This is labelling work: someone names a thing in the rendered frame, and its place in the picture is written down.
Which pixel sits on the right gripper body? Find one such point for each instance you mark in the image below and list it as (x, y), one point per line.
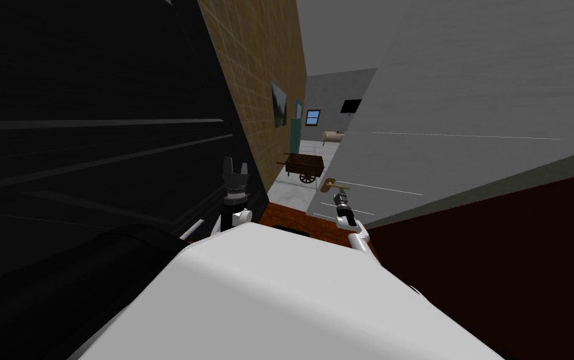
(341, 200)

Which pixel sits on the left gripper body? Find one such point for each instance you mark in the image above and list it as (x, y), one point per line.
(235, 184)

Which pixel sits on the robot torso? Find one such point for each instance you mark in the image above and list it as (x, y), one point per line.
(287, 300)

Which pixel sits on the pale beige table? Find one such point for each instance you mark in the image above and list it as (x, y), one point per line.
(333, 135)

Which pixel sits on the brown wooden cart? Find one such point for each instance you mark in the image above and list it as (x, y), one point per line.
(307, 165)

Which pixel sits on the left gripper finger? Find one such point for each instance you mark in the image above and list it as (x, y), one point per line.
(243, 168)
(227, 166)

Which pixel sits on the grey door leaf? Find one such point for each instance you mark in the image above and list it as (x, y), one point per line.
(467, 90)

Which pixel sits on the black panelled door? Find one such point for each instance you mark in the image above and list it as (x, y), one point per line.
(92, 100)

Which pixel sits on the blue window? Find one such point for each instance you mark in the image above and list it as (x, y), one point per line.
(312, 117)

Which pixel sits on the teal door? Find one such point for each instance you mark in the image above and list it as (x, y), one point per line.
(295, 134)

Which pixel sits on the framed landscape picture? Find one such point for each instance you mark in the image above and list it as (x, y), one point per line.
(279, 105)

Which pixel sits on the black wall television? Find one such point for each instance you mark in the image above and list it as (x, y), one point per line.
(351, 106)

